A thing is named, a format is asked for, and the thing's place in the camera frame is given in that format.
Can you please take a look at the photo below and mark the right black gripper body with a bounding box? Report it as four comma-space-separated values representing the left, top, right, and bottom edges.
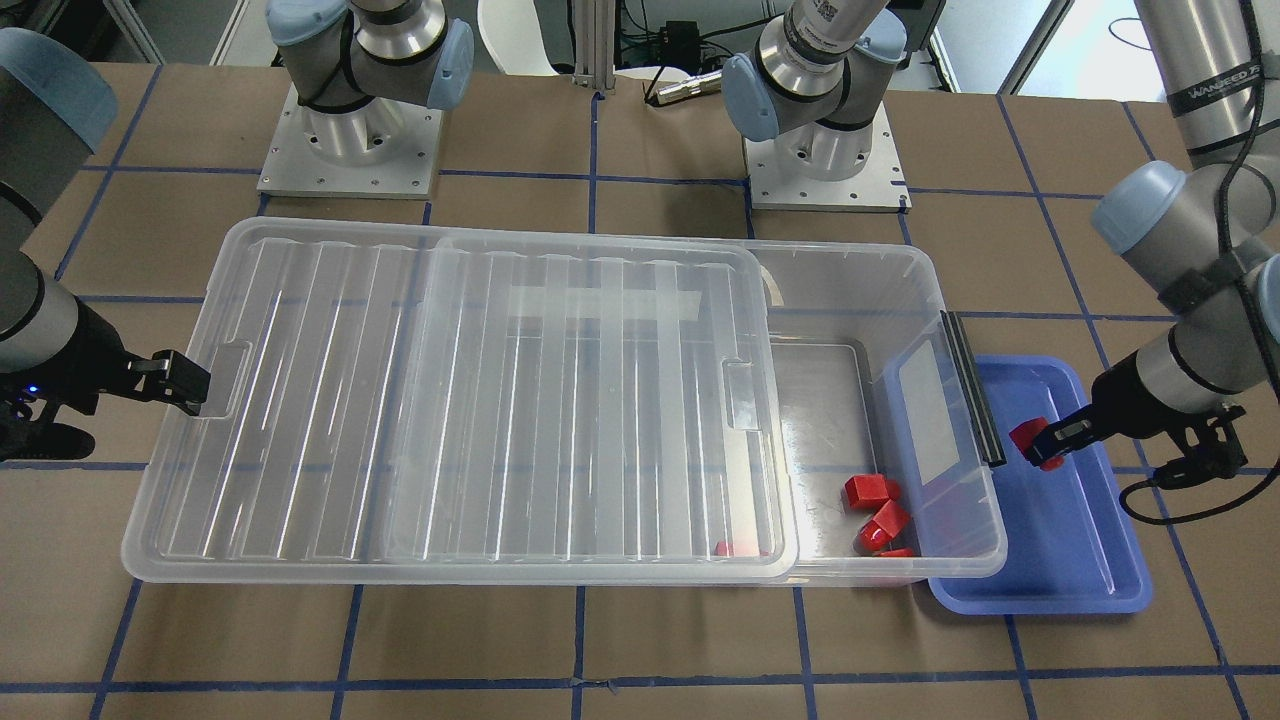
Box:
1, 300, 136, 461

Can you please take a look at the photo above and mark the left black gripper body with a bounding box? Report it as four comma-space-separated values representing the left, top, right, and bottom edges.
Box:
1085, 365, 1247, 489

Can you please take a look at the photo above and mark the clear plastic box lid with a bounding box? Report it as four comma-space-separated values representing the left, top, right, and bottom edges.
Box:
122, 217, 799, 585

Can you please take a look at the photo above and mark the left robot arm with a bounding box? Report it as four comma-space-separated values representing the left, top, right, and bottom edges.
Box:
722, 1, 1277, 489

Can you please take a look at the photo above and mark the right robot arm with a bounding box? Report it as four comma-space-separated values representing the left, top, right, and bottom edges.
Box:
1, 1, 475, 460

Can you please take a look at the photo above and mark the clear plastic storage box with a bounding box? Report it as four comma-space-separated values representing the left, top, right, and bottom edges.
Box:
430, 232, 1009, 588

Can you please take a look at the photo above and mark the blue plastic tray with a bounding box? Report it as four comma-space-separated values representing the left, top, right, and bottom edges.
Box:
928, 354, 1153, 615

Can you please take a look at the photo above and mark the red block under lid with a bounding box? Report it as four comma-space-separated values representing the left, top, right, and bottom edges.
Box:
713, 539, 768, 559

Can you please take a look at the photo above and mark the black box handle bar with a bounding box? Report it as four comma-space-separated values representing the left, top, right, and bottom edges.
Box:
940, 310, 1007, 469

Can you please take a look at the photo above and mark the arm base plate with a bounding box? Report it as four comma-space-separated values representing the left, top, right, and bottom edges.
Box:
742, 104, 913, 213
257, 87, 445, 200

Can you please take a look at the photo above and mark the aluminium frame post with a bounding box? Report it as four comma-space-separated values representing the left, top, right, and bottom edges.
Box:
570, 0, 617, 94

